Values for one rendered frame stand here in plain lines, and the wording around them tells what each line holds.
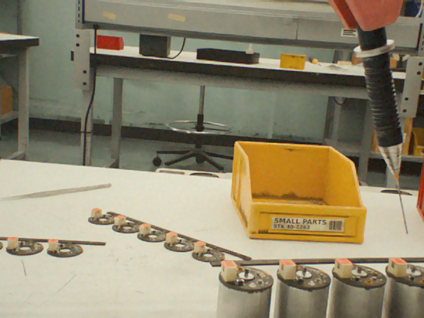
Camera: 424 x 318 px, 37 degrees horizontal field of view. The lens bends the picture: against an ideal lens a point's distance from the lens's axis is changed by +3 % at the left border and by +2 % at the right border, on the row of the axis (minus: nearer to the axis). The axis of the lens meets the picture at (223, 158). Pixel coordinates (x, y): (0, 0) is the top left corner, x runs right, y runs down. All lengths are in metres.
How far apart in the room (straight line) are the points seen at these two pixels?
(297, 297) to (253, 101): 4.39
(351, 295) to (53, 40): 4.60
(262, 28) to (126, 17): 0.53
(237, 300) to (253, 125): 4.42
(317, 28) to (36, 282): 2.17
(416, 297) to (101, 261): 0.23
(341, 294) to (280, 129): 4.41
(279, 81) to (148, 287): 2.20
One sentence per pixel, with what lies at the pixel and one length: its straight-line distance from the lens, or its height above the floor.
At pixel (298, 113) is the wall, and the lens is 4.69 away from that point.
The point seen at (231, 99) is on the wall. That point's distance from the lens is 4.67.
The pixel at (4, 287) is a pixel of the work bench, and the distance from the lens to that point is 0.43.
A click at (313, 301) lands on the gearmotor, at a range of 0.29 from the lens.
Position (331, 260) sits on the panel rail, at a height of 0.81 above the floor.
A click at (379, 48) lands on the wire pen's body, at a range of 0.27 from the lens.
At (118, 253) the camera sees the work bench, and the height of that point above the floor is 0.75.
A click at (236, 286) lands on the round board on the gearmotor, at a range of 0.28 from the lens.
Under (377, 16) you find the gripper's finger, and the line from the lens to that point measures 0.27.
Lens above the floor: 0.93
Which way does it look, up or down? 12 degrees down
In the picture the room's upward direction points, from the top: 5 degrees clockwise
